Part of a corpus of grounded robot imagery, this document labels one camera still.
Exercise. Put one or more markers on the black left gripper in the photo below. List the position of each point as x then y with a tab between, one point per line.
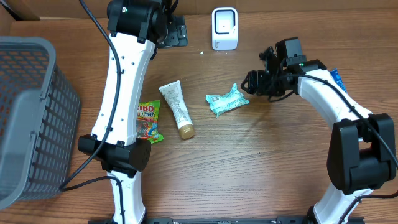
178	30

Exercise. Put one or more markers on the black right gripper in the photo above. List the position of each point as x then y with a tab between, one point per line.
255	76

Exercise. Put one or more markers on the teal tissue packet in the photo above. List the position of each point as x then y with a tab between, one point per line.
220	104

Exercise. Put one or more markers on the green gummy candy bag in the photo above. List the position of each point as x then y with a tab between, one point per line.
147	121

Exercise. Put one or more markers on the blue snack bar wrapper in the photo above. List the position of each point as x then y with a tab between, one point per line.
337	78

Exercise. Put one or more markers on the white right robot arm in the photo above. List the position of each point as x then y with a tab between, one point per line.
361	156

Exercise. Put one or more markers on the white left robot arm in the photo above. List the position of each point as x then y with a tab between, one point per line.
135	30

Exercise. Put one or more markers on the white barcode scanner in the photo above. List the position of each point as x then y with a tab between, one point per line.
224	33

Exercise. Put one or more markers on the white tube gold cap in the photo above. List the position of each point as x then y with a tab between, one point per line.
173	95

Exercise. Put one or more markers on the cardboard box corner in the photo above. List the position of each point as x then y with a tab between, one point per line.
19	10

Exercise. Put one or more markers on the grey plastic basket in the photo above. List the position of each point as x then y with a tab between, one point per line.
40	110

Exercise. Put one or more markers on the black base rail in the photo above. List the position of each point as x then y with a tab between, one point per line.
278	220

